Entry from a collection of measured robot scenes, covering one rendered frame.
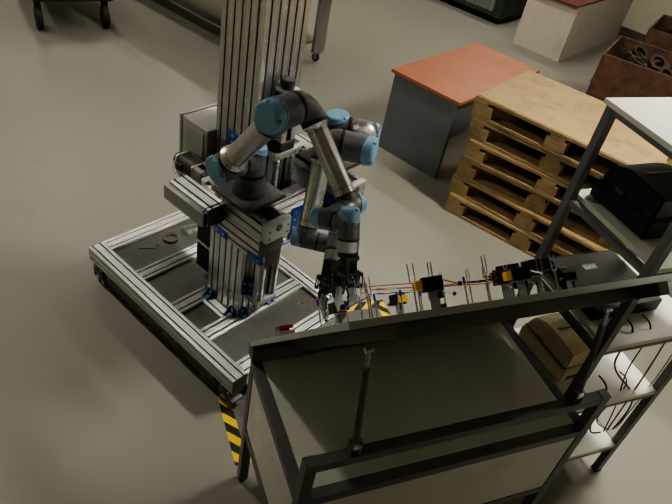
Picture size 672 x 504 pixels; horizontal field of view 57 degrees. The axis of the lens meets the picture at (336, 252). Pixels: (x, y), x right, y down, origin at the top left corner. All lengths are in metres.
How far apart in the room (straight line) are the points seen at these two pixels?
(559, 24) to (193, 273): 6.39
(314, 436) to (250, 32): 1.54
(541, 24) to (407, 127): 3.95
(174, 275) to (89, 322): 0.52
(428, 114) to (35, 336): 3.30
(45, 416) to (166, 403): 0.55
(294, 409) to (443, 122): 3.32
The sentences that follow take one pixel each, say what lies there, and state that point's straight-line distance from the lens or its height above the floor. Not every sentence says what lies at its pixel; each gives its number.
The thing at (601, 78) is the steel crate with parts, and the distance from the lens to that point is 7.09.
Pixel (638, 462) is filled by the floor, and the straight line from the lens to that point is 3.84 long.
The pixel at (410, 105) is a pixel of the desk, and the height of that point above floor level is 0.49.
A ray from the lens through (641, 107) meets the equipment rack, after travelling 2.50.
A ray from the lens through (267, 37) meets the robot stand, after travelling 2.56.
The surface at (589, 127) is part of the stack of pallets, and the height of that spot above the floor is 0.95.
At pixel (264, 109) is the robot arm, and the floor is 1.69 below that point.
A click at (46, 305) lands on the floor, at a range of 3.84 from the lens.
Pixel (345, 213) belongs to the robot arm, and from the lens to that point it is 2.05.
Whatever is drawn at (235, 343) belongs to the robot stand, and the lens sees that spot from 3.29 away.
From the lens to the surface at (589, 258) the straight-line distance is 2.92.
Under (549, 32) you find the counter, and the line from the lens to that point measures 8.92.
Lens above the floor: 2.64
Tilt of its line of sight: 38 degrees down
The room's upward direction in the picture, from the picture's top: 12 degrees clockwise
